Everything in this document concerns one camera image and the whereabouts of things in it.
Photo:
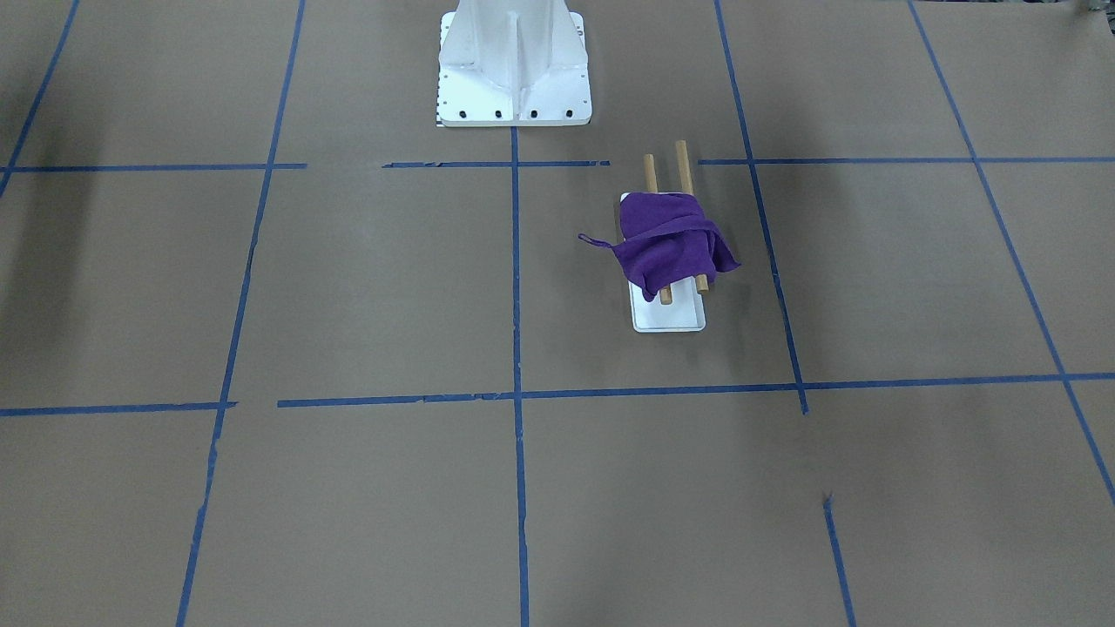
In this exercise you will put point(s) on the purple towel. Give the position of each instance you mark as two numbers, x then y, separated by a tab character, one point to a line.
667	238

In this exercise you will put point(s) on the white rack base tray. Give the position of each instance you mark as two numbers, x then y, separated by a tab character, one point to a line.
677	308

